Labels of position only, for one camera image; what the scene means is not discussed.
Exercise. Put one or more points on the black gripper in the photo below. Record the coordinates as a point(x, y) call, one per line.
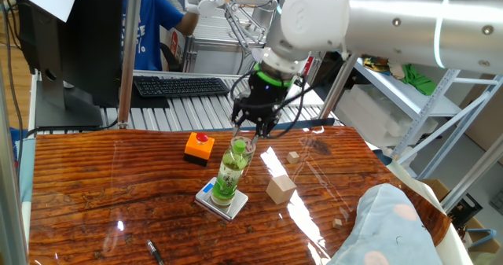
point(261, 100)

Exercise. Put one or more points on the green tea bottle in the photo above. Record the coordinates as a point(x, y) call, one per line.
point(228, 178)

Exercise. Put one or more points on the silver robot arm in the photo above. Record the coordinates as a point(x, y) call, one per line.
point(393, 25)

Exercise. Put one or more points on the silver digital scale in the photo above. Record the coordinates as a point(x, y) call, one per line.
point(236, 207)

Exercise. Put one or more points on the orange emergency stop button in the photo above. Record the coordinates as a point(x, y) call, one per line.
point(198, 150)

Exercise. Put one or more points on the small wooden cube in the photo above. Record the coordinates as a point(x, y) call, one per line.
point(292, 157)
point(337, 223)

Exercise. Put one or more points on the large wooden cube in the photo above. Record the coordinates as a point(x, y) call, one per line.
point(281, 192)

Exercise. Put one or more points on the black keyboard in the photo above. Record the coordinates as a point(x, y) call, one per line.
point(181, 87)

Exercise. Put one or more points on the black desk mat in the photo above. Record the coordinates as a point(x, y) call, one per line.
point(149, 100)

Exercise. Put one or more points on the white foam block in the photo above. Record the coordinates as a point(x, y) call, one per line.
point(377, 111)

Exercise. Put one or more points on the white haptic control device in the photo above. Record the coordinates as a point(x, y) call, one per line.
point(204, 3)

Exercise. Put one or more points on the person in blue shirt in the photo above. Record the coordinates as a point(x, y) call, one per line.
point(151, 29)

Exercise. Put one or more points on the black pen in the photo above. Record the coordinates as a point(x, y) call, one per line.
point(154, 251)

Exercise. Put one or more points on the grey metal shelf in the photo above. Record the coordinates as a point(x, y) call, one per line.
point(408, 100)

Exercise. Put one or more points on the light blue face pillow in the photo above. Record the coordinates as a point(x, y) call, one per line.
point(385, 233)

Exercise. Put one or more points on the green cloth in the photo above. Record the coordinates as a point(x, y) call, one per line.
point(418, 80)

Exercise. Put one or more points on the black computer monitor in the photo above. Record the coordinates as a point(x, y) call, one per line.
point(90, 41)

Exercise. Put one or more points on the aluminium frame post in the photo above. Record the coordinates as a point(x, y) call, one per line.
point(129, 60)
point(338, 86)
point(9, 202)

